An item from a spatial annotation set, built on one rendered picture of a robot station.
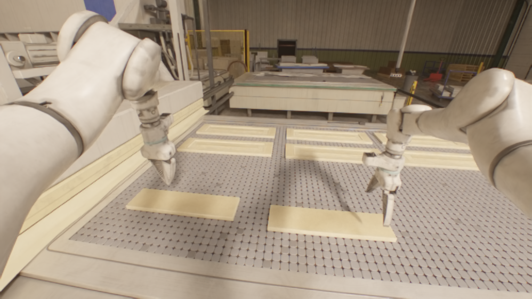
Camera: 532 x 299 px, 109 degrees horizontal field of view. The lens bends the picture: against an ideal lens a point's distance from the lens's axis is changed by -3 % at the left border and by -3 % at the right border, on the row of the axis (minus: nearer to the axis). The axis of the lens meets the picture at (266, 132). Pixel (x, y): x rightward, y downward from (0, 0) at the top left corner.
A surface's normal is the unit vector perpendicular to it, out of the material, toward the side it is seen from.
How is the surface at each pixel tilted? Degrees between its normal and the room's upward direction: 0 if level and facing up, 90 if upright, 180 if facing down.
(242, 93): 90
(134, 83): 118
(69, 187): 90
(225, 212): 0
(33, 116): 36
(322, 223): 0
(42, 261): 0
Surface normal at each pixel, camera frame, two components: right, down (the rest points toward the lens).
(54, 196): 0.99, 0.06
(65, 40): 0.15, 0.28
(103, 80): 0.76, -0.19
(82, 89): 0.63, -0.38
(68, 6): -0.11, 0.40
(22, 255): 0.03, -0.91
